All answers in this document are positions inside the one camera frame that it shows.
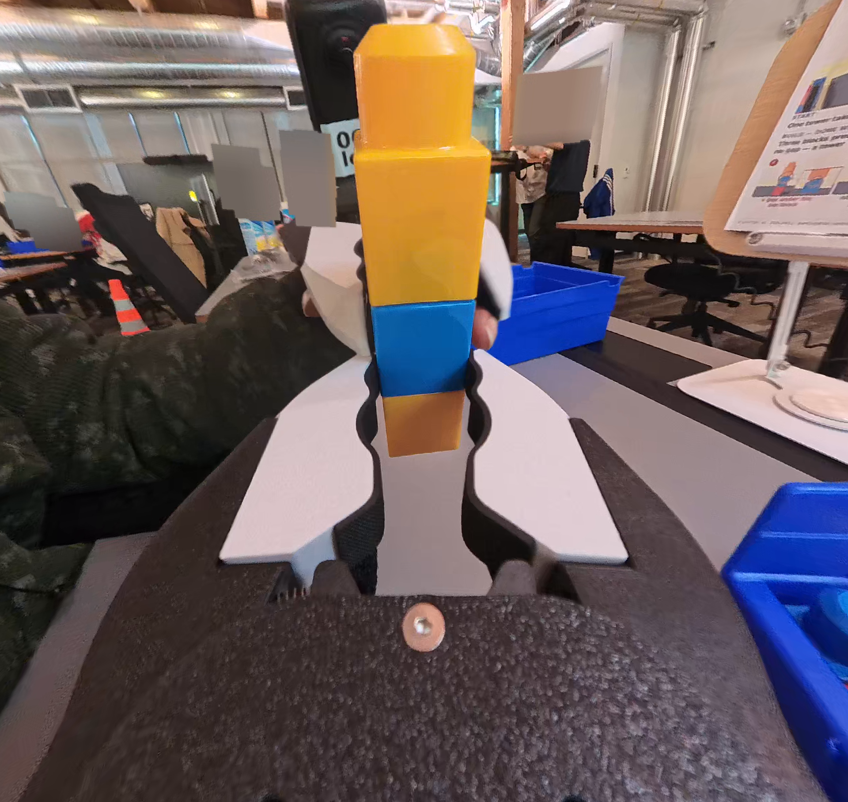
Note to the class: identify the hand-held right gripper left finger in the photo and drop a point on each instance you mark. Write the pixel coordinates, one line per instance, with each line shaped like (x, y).
(305, 484)

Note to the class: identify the pile of mega blocks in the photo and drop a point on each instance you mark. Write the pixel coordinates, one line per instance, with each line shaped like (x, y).
(828, 623)

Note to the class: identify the person's left hand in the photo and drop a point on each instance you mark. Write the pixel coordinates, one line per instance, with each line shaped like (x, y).
(485, 333)

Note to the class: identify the person's left forearm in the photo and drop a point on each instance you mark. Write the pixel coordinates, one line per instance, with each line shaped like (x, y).
(165, 384)

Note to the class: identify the wooden office table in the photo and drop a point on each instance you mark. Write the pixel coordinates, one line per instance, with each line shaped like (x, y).
(629, 225)
(40, 265)

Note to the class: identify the printed instruction sheet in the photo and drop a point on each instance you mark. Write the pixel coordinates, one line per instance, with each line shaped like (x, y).
(808, 172)

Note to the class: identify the clear plastic bag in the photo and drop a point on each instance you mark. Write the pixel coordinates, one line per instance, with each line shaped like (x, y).
(262, 264)

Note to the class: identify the tan coat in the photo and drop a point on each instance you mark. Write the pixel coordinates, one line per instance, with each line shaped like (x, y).
(179, 238)

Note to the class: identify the black leaning panel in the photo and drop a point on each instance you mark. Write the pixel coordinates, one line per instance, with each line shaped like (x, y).
(146, 252)

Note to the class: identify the blue jacket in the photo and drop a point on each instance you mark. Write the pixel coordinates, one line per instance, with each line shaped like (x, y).
(599, 195)

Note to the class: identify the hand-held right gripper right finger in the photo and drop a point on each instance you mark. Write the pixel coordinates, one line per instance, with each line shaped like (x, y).
(543, 484)

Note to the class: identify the wooden pillar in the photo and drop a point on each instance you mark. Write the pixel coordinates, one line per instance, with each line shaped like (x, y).
(513, 53)

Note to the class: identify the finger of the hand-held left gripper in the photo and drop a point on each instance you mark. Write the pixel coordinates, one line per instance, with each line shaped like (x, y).
(500, 278)
(331, 265)

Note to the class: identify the blue plastic bin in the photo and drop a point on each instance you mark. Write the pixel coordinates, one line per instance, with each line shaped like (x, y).
(782, 616)
(563, 311)

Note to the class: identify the orange traffic cone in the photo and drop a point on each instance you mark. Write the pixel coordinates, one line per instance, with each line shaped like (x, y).
(127, 315)

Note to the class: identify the blue mega block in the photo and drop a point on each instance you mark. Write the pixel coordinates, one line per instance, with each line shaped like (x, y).
(424, 348)

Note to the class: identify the silver ventilation duct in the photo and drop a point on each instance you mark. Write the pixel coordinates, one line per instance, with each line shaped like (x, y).
(676, 86)

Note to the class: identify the blue white carton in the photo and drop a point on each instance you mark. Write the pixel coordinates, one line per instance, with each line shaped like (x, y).
(258, 235)

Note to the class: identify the black office chair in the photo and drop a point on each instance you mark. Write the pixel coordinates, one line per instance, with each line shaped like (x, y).
(695, 282)

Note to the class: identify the orange mega block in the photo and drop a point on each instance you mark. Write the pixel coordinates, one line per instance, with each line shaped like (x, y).
(424, 219)
(424, 424)

